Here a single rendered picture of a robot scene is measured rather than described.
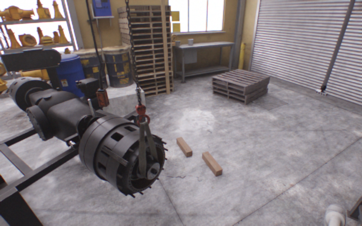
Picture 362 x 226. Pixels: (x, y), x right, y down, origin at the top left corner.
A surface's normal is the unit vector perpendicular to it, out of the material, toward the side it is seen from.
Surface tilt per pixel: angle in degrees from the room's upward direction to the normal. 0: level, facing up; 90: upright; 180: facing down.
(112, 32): 90
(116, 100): 90
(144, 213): 0
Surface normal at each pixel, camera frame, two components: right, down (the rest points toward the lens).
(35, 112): 0.43, -0.58
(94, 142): -0.42, -0.36
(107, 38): 0.46, 0.42
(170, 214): -0.02, -0.88
